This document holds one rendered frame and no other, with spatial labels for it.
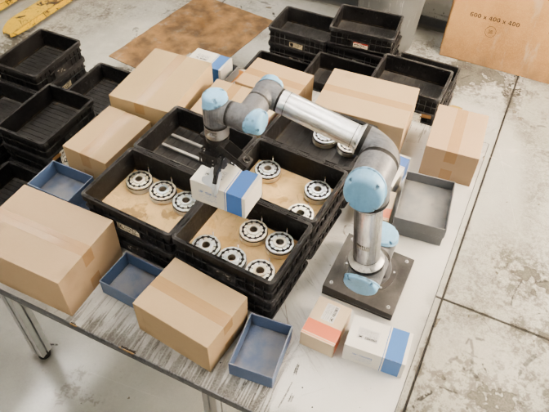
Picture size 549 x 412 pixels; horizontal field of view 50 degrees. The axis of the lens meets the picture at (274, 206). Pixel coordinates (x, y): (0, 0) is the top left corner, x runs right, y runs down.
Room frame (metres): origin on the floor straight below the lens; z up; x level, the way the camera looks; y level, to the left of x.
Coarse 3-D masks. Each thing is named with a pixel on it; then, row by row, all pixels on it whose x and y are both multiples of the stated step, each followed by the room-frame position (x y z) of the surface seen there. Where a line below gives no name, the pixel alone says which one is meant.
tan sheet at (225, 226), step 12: (216, 216) 1.44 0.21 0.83; (228, 216) 1.44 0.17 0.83; (204, 228) 1.38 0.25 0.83; (216, 228) 1.38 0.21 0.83; (228, 228) 1.38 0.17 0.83; (192, 240) 1.32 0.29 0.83; (228, 240) 1.32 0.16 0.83; (240, 240) 1.32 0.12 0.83; (252, 252) 1.27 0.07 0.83; (264, 252) 1.28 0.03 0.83; (276, 264) 1.22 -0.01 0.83
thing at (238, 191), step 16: (192, 176) 1.34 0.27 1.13; (224, 176) 1.35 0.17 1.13; (240, 176) 1.35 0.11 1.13; (256, 176) 1.35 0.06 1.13; (192, 192) 1.33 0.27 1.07; (208, 192) 1.30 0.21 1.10; (224, 192) 1.27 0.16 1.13; (240, 192) 1.27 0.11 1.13; (256, 192) 1.31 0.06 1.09; (224, 208) 1.28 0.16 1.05; (240, 208) 1.25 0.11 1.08
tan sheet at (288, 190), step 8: (280, 176) 1.66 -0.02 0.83; (288, 176) 1.66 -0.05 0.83; (296, 176) 1.66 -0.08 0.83; (264, 184) 1.61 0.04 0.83; (272, 184) 1.61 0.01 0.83; (280, 184) 1.61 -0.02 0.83; (288, 184) 1.61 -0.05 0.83; (296, 184) 1.62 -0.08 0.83; (304, 184) 1.62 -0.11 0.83; (264, 192) 1.57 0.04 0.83; (272, 192) 1.57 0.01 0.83; (280, 192) 1.57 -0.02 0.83; (288, 192) 1.57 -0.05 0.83; (296, 192) 1.57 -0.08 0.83; (272, 200) 1.52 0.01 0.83; (280, 200) 1.53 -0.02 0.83; (288, 200) 1.53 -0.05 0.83; (296, 200) 1.53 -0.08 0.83; (304, 200) 1.53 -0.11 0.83; (312, 208) 1.49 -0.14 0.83
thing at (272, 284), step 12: (264, 204) 1.41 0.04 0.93; (192, 216) 1.35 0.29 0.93; (288, 216) 1.36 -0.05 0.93; (180, 228) 1.29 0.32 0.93; (180, 240) 1.24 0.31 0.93; (192, 252) 1.21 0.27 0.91; (204, 252) 1.19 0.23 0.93; (228, 264) 1.15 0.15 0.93; (288, 264) 1.16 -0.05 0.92; (252, 276) 1.10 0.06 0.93; (276, 276) 1.10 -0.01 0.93
